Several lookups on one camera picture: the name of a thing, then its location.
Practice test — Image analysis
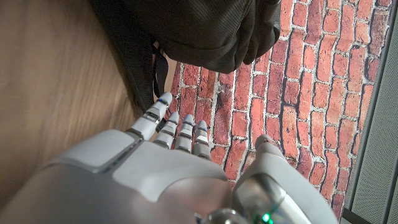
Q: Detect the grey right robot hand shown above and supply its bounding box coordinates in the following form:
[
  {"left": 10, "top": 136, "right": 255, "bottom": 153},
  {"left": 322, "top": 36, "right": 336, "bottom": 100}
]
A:
[{"left": 0, "top": 91, "right": 340, "bottom": 224}]

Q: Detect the black backpack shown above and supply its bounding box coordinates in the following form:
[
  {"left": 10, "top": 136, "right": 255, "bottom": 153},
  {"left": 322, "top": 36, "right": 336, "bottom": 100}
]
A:
[{"left": 88, "top": 0, "right": 282, "bottom": 130}]

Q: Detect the red brick print backdrop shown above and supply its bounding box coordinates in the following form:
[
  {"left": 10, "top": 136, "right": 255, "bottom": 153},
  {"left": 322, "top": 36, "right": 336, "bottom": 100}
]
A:
[{"left": 167, "top": 0, "right": 394, "bottom": 220}]

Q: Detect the grey perforated metal panel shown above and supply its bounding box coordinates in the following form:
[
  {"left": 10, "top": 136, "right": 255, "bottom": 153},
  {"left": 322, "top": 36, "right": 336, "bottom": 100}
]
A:
[{"left": 343, "top": 0, "right": 398, "bottom": 224}]

